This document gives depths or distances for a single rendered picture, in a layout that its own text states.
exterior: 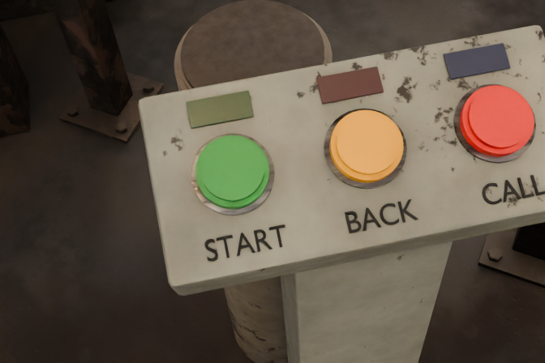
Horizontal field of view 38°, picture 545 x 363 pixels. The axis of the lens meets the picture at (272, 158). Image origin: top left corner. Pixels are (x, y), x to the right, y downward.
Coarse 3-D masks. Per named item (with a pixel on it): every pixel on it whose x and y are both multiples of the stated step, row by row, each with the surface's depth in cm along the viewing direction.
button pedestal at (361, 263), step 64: (384, 64) 46; (512, 64) 46; (256, 128) 45; (320, 128) 45; (448, 128) 45; (192, 192) 44; (320, 192) 44; (384, 192) 44; (448, 192) 44; (512, 192) 44; (192, 256) 43; (256, 256) 43; (320, 256) 43; (384, 256) 48; (320, 320) 54; (384, 320) 56
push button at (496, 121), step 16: (480, 96) 44; (496, 96) 44; (512, 96) 44; (464, 112) 44; (480, 112) 44; (496, 112) 44; (512, 112) 44; (528, 112) 44; (464, 128) 44; (480, 128) 44; (496, 128) 44; (512, 128) 44; (528, 128) 44; (480, 144) 44; (496, 144) 44; (512, 144) 44
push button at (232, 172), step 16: (208, 144) 43; (224, 144) 43; (240, 144) 43; (256, 144) 44; (208, 160) 43; (224, 160) 43; (240, 160) 43; (256, 160) 43; (208, 176) 43; (224, 176) 43; (240, 176) 43; (256, 176) 43; (208, 192) 43; (224, 192) 42; (240, 192) 43; (256, 192) 43
